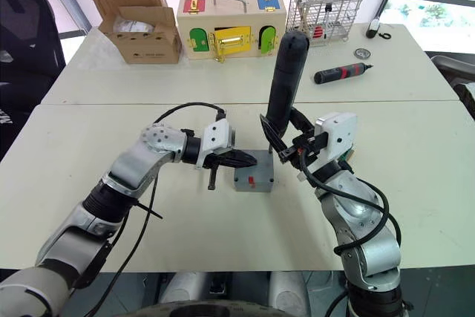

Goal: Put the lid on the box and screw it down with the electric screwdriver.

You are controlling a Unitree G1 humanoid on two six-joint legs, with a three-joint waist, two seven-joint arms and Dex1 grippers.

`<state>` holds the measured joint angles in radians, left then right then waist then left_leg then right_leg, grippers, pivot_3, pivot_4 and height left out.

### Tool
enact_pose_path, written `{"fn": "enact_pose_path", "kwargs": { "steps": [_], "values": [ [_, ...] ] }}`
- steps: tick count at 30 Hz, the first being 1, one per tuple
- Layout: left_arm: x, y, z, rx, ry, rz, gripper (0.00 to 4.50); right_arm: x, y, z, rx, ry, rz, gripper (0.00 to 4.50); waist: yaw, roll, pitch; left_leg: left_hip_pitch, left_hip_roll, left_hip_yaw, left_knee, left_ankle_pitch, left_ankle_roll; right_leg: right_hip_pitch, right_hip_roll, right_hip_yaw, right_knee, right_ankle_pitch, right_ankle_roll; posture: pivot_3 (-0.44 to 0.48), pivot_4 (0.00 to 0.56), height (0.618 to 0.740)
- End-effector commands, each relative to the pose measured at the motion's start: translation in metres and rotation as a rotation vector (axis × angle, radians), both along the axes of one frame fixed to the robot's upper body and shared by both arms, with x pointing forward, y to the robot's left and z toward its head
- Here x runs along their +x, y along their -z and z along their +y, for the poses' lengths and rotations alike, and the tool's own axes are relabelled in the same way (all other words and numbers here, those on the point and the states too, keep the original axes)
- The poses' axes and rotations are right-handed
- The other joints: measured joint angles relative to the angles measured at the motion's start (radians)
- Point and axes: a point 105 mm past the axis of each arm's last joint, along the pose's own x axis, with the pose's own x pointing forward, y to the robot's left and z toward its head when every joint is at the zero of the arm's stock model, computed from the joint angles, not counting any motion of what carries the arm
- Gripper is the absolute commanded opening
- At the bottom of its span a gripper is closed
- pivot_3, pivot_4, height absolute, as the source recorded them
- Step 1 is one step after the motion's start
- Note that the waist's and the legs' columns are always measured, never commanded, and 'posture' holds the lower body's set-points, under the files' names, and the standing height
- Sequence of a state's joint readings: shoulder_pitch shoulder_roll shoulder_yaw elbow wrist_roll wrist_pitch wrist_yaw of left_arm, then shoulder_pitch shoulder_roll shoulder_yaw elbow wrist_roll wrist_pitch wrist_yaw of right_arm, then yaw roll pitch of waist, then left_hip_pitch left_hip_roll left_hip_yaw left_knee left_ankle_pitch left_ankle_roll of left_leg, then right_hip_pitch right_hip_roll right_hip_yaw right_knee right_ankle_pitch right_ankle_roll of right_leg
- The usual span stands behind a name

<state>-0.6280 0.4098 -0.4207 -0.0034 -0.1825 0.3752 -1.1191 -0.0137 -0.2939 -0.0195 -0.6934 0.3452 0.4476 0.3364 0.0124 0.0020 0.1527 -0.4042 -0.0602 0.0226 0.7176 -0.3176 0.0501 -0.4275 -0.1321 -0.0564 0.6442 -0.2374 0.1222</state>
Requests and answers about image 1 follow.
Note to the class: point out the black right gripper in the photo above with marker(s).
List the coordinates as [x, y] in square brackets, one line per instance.
[311, 142]

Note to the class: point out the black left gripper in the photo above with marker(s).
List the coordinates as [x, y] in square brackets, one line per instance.
[214, 179]

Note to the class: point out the grey box lid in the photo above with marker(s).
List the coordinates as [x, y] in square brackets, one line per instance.
[261, 168]

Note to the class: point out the grey metal box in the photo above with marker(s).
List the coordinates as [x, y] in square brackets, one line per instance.
[259, 185]

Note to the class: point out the black electric screwdriver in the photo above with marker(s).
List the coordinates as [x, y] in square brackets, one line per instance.
[287, 79]

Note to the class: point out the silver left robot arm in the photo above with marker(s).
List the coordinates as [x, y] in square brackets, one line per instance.
[126, 168]

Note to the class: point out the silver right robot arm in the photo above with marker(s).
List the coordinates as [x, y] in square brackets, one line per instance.
[371, 254]

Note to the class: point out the small black red screwdriver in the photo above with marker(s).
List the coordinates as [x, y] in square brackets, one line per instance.
[341, 73]

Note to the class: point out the wooden lock box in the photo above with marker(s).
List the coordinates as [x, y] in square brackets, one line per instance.
[230, 12]

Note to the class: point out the open cardboard box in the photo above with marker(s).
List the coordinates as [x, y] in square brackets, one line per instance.
[148, 48]

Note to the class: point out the small red item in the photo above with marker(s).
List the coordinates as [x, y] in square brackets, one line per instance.
[318, 32]

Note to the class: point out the small round metal disc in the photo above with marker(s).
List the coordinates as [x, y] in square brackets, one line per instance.
[361, 53]

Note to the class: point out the black white handheld device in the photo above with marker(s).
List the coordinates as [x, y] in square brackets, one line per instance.
[372, 29]

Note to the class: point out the black carabiner hook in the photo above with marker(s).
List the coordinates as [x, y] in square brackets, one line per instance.
[386, 35]

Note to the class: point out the clear plastic bag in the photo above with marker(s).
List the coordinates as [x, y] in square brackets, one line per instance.
[133, 25]

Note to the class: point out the dark grey seat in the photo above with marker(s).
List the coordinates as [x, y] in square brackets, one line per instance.
[456, 72]

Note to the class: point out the black mesh office chair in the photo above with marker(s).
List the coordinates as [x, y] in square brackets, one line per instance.
[26, 57]

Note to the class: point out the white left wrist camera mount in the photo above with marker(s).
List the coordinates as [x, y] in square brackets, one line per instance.
[217, 135]

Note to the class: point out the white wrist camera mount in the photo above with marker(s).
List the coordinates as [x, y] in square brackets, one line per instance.
[217, 135]
[339, 131]

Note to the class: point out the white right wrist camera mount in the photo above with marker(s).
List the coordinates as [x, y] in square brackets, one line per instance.
[339, 131]

